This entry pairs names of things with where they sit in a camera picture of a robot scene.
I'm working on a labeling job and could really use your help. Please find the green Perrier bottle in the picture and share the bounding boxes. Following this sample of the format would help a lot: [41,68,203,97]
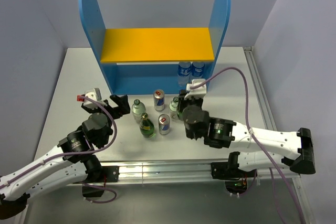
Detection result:
[177,103,184,121]
[139,113,155,138]

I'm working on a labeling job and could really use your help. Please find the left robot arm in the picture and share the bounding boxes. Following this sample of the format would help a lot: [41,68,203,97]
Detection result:
[1,89,131,220]

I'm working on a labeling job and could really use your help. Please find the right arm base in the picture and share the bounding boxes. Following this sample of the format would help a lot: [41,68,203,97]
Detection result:
[211,162,257,197]

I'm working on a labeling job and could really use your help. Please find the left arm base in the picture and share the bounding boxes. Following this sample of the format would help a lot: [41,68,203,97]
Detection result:
[81,165,120,202]

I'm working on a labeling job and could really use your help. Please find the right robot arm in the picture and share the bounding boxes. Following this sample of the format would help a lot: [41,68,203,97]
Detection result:
[177,90,316,179]

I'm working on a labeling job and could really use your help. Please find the blue and yellow shelf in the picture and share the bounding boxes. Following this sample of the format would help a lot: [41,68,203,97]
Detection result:
[78,0,231,95]

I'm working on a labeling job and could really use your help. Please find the right clear Chang bottle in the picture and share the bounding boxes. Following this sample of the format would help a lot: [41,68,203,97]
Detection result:
[169,97,180,121]

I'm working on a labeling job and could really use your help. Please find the clear chang bottle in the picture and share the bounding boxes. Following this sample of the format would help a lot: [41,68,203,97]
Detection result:
[131,99,146,123]
[169,97,180,121]

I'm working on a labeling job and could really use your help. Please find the left clear Chang bottle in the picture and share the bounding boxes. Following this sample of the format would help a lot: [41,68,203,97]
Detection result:
[131,99,146,123]

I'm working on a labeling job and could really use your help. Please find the front Red Bull can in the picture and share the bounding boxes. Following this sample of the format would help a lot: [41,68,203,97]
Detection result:
[158,114,170,135]

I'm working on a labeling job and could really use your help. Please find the red bull can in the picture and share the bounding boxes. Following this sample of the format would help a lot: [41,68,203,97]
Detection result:
[153,89,165,111]
[158,114,170,135]

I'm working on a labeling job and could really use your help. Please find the rear Red Bull can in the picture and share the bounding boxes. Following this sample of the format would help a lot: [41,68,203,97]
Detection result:
[153,89,165,111]

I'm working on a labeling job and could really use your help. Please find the left Pocari Sweat bottle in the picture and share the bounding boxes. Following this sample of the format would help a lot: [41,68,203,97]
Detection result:
[177,61,191,86]

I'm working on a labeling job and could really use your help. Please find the pocari sweat bottle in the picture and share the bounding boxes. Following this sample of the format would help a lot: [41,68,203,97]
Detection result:
[177,61,191,86]
[191,61,205,80]

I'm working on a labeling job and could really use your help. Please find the right Pocari Sweat bottle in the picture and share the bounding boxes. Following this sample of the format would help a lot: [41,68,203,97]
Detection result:
[191,61,205,80]

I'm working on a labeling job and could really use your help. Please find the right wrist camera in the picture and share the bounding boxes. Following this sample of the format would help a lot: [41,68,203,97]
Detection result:
[184,79,207,100]

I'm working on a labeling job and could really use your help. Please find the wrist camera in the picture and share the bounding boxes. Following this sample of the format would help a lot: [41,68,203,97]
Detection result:
[77,88,102,103]
[184,79,207,100]

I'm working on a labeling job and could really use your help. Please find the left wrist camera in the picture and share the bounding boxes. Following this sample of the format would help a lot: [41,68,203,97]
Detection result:
[77,88,102,103]

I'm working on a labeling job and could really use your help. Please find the front aluminium rail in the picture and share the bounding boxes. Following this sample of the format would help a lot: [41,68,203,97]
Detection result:
[23,158,300,188]

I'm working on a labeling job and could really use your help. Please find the aluminium rail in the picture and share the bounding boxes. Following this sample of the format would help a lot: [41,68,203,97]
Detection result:
[23,158,300,188]
[243,47,314,223]

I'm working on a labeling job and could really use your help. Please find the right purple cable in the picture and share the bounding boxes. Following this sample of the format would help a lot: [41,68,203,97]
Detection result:
[191,67,292,224]

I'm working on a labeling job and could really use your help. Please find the purple cable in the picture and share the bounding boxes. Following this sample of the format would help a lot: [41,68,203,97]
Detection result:
[191,67,292,224]
[0,97,118,204]

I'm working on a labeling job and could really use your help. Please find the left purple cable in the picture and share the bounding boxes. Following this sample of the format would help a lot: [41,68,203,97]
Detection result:
[0,97,118,204]

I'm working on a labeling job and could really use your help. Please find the right aluminium rail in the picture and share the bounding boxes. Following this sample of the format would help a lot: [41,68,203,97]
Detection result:
[243,47,314,223]

